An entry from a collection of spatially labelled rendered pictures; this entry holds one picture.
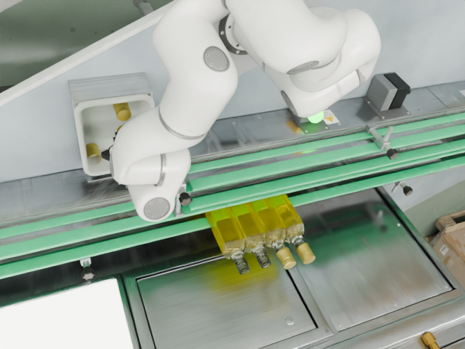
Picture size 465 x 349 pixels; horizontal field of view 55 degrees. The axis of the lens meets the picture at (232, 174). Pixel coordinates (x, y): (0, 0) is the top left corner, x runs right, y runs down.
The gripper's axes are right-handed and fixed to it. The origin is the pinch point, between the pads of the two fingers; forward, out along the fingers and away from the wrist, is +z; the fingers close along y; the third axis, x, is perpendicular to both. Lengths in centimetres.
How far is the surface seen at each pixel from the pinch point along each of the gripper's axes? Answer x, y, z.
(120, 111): 6.5, -0.4, 1.4
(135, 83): 12.3, 4.0, 2.2
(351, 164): -20, 63, -4
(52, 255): -26.2, -22.3, -2.9
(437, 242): -254, 306, 140
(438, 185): -70, 143, 29
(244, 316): -43, 19, -25
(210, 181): -11.4, 17.2, -8.1
